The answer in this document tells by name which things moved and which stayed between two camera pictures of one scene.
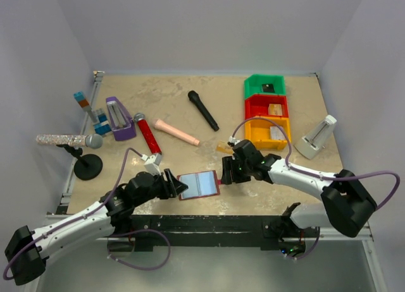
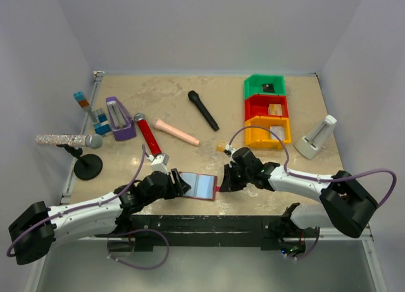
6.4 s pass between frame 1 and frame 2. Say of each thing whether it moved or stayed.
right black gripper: moved
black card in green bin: stayed
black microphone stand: stayed
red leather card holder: stayed
